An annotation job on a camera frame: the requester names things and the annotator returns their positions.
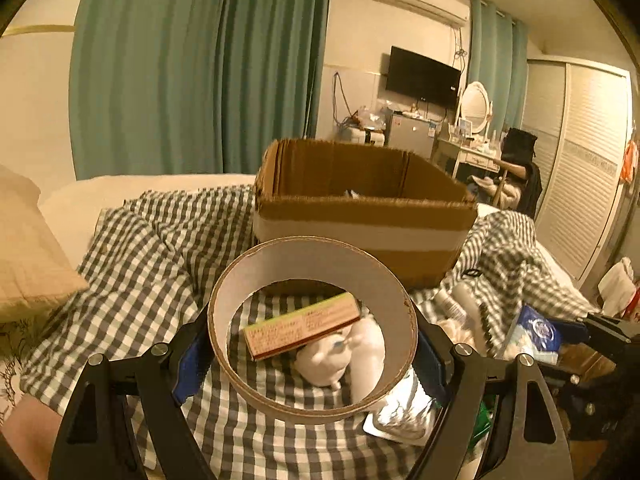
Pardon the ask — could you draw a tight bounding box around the silver mini fridge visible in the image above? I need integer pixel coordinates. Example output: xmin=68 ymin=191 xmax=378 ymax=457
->
xmin=387 ymin=114 xmax=435 ymax=159

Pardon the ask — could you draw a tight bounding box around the white cartoon figurine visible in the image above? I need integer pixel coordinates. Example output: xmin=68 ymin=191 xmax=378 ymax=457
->
xmin=294 ymin=330 xmax=361 ymax=391

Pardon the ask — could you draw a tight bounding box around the blue cloud tissue pack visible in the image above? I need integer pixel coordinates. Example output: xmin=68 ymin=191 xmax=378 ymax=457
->
xmin=495 ymin=304 xmax=562 ymax=365

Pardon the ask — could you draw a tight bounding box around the brown cardboard box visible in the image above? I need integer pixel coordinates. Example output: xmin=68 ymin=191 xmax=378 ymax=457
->
xmin=253 ymin=139 xmax=477 ymax=289

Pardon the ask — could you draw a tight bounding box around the crumpled clear plastic wrapper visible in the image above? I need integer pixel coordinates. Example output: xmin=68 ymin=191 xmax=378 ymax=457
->
xmin=363 ymin=367 xmax=440 ymax=446

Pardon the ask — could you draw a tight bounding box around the green plastic bag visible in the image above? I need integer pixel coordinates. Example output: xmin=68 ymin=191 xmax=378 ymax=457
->
xmin=465 ymin=394 xmax=497 ymax=462

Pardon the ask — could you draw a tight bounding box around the small white tube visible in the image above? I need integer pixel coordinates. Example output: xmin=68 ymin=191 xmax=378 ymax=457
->
xmin=433 ymin=286 xmax=476 ymax=328

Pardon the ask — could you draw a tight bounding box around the white louvered wardrobe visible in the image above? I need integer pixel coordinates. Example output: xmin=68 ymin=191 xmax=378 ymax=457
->
xmin=522 ymin=56 xmax=632 ymax=285

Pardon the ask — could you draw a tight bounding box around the green curtain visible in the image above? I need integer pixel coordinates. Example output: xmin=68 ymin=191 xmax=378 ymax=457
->
xmin=468 ymin=0 xmax=528 ymax=133
xmin=70 ymin=0 xmax=330 ymax=179

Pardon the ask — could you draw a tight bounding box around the white tape roll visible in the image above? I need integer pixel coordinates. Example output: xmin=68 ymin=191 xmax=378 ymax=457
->
xmin=206 ymin=235 xmax=420 ymax=426

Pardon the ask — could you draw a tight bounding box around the white plastic bottle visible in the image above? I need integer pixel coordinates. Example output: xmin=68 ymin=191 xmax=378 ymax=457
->
xmin=347 ymin=316 xmax=385 ymax=403

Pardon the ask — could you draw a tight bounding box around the white suitcase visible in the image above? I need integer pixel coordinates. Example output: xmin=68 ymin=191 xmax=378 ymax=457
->
xmin=337 ymin=126 xmax=385 ymax=146

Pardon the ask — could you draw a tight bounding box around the green checkered cloth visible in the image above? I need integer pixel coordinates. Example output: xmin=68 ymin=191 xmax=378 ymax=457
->
xmin=20 ymin=185 xmax=592 ymax=479

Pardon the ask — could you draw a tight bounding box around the flat tan medicine box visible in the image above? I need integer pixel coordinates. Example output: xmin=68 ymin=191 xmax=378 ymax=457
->
xmin=242 ymin=292 xmax=360 ymax=361

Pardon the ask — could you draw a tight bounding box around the oval vanity mirror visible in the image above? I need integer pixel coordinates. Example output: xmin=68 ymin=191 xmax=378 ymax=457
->
xmin=457 ymin=81 xmax=492 ymax=134

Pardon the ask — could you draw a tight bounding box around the black wall television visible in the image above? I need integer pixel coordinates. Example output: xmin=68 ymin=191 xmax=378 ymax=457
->
xmin=385 ymin=47 xmax=461 ymax=110

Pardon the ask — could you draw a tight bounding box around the white vanity table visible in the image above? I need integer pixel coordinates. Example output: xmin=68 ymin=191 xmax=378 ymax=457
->
xmin=431 ymin=139 xmax=501 ymax=179

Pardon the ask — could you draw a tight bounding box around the beige pillow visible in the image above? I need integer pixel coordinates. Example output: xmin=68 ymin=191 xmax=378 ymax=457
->
xmin=0 ymin=167 xmax=88 ymax=323

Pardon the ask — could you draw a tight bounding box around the chair with black clothes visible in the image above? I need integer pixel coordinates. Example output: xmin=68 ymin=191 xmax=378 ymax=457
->
xmin=468 ymin=128 xmax=542 ymax=219

